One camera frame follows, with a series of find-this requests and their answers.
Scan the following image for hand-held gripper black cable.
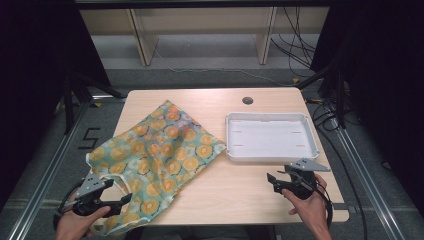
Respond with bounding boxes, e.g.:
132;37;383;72
298;173;334;230
52;179;86;232

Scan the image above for bundle of black hanging cables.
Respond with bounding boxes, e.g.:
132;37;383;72
270;6;318;80

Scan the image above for person's right hand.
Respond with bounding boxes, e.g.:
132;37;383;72
281;174;329;231

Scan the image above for orange patterned green shopping bag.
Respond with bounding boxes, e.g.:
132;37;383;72
85;99;228;236

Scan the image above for person's left hand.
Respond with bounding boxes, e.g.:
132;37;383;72
54;194;112;240

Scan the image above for white plastic tray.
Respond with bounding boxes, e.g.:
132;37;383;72
225;112;320;164

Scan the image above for pale wooden shelf unit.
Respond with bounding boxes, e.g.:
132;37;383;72
79;6;331;67

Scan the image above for left hand-held gripper black cable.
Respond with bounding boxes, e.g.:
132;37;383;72
52;179;86;232

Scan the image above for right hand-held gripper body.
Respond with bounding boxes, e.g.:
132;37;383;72
283;158;332;200

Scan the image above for aluminium frame rail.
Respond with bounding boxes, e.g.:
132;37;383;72
6;95;128;240
328;114;409;240

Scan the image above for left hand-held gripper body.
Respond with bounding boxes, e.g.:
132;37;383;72
71;171;123;218

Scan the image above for dark curtain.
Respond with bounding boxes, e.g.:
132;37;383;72
0;0;113;209
309;0;424;219

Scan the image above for black floor cables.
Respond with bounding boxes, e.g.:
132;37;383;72
305;98;369;240

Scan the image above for black metal stand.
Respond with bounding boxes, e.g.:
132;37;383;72
295;62;348;130
61;70;127;135

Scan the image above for right hand-held gripper black cable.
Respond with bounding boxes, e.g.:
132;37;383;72
298;173;334;230

